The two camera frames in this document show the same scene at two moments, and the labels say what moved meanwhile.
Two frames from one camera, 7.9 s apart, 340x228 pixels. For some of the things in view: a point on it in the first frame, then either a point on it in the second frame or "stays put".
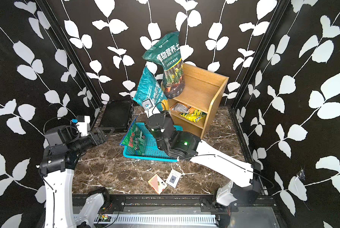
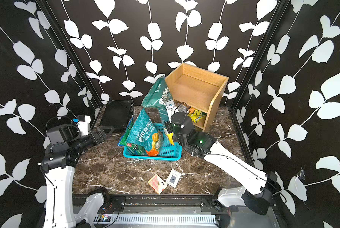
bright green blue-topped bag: x=134 y=137 stays put
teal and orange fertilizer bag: x=149 y=87 to x=143 y=132
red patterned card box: x=157 y=184 stays put
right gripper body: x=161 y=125 to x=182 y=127
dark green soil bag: x=165 y=52 to x=156 y=96
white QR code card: x=173 y=178 stays put
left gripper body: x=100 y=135 stays put
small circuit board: x=103 y=218 stays put
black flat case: x=116 y=115 stays put
